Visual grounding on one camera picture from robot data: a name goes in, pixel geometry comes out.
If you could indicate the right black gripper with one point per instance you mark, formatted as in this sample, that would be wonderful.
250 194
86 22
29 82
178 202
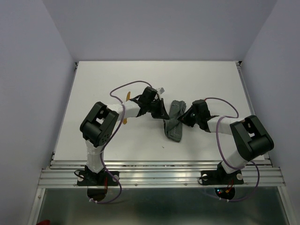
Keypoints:
184 118

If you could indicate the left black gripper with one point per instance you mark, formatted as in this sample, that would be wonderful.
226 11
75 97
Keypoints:
161 113

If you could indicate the grey cloth napkin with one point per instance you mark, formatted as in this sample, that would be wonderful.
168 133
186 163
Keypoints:
172 126

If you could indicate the gold knife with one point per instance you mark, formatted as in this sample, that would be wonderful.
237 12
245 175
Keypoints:
127 99

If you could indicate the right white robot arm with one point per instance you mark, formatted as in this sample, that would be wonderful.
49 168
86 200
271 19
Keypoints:
250 137

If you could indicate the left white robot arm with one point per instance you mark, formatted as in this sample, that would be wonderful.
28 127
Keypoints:
103 121

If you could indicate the red object at corner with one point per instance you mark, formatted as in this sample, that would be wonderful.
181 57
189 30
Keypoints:
44 222

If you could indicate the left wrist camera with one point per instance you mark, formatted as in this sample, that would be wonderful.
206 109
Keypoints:
160 90

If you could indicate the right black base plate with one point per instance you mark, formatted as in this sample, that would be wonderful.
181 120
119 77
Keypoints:
212 177

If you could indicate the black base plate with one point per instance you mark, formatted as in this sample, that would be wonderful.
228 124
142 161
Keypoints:
101 179
212 177

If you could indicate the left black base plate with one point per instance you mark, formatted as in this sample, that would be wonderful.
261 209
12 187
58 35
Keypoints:
101 179

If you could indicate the aluminium mounting rail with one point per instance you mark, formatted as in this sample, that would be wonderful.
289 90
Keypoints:
159 174

